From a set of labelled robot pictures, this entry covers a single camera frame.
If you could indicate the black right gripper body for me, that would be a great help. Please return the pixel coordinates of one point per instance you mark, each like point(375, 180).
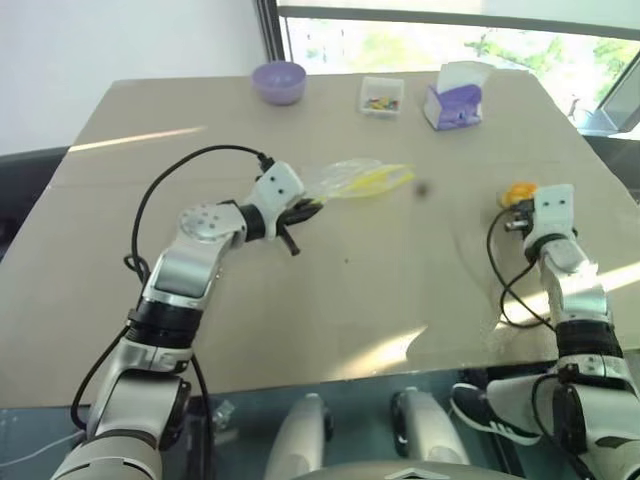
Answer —
point(527, 222)

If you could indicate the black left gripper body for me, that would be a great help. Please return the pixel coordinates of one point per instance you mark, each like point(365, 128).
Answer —
point(296, 214)

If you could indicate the orange snack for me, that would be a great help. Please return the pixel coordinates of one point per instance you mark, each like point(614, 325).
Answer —
point(518, 192)

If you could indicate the clear plastic zip bag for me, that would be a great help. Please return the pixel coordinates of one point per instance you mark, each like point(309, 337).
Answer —
point(356, 180)

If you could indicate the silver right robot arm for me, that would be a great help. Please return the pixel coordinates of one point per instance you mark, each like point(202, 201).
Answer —
point(580, 320)

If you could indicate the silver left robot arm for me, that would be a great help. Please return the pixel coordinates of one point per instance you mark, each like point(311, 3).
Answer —
point(190, 270)

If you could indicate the small dark brown piece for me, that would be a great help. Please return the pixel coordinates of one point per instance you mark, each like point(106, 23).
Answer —
point(423, 189)

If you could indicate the purple tissue box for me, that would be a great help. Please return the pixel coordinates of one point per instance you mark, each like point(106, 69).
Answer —
point(457, 102)

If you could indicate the clear box with coloured bits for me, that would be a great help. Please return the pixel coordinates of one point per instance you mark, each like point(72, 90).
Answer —
point(381, 97)

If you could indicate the purple bowl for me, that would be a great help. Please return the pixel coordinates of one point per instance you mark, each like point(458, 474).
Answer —
point(278, 82)

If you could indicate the black and white sneaker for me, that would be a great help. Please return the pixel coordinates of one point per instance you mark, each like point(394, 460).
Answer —
point(485, 415)

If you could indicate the silver robot left leg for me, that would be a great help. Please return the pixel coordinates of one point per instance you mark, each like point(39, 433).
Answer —
point(298, 440)

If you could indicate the silver robot leg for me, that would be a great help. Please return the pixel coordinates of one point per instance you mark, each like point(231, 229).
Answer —
point(425, 430)
point(298, 440)

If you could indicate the white roller blind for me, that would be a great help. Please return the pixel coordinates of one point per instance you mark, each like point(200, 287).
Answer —
point(450, 7)

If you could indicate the silver robot right leg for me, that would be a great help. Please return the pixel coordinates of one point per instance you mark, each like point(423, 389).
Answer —
point(425, 430)

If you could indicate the grey robot torso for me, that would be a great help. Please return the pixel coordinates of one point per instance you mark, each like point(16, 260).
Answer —
point(405, 471)

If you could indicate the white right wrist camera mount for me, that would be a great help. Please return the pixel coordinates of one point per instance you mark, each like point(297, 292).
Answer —
point(554, 207)

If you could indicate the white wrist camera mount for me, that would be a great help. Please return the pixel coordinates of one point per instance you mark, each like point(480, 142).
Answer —
point(278, 191)
point(554, 207)

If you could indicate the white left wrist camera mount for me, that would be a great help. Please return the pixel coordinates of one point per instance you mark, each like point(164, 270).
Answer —
point(278, 191)

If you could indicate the dark window frame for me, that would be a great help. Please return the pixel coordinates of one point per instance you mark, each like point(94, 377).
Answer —
point(278, 35)

